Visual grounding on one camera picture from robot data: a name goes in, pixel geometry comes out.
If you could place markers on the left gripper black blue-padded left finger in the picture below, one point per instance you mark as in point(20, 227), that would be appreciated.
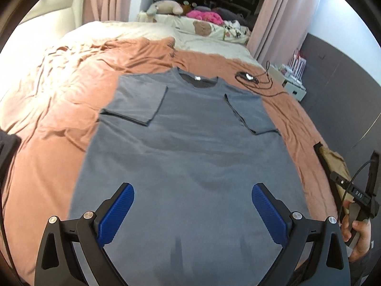
point(57, 262)

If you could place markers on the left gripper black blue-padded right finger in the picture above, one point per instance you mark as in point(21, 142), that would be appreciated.
point(327, 263)

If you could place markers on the grey t-shirt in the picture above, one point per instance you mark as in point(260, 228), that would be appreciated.
point(192, 148)

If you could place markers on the dark trouser leg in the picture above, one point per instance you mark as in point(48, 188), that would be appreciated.
point(9, 146)

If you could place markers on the terracotta orange blanket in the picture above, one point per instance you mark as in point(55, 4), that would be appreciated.
point(54, 110)

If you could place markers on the white bedside storage box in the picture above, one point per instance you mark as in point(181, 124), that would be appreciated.
point(294, 88)

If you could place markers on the striped gift bag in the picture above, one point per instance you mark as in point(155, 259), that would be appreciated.
point(297, 64)

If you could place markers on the cream white duvet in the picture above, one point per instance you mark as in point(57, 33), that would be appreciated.
point(119, 32)

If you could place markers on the black white patterned cloth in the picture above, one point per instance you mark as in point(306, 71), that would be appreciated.
point(234, 29)

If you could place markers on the pink curtain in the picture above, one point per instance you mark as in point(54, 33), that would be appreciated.
point(280, 29)

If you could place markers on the bear print pillow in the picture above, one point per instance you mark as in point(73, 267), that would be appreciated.
point(191, 26)

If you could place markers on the pink fluffy cloth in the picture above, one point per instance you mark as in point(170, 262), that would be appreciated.
point(211, 17)

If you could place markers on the plush toy animal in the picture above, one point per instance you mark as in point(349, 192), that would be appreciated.
point(165, 7)

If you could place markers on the cream padded headboard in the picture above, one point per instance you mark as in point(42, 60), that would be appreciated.
point(43, 7)

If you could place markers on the khaki bag with strap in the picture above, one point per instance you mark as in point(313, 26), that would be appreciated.
point(332, 162)

